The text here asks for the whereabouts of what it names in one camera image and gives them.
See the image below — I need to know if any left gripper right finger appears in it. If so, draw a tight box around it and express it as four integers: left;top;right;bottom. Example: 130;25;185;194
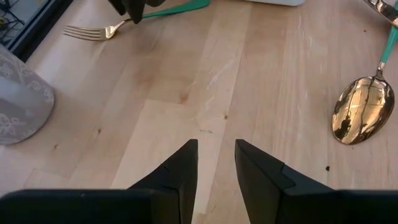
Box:
234;138;398;224

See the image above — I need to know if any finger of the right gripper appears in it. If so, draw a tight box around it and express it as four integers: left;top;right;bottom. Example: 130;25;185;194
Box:
123;0;147;25
107;0;128;16

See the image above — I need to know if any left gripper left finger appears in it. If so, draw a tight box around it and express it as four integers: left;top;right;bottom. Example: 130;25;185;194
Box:
0;138;199;224

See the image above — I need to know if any gold fork green handle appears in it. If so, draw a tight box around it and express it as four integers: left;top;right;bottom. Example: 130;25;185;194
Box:
63;0;211;42

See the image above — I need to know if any large gold spoon green handle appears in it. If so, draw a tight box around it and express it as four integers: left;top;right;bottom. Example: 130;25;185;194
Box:
331;26;398;146

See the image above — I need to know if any white cutlery organizer tray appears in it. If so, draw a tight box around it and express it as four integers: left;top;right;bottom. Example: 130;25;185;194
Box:
245;0;307;7

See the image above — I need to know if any grey patterned mug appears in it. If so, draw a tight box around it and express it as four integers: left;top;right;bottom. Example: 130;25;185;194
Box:
0;43;55;146

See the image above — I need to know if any black aluminium table frame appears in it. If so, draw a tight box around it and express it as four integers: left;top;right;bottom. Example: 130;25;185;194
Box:
6;0;74;62

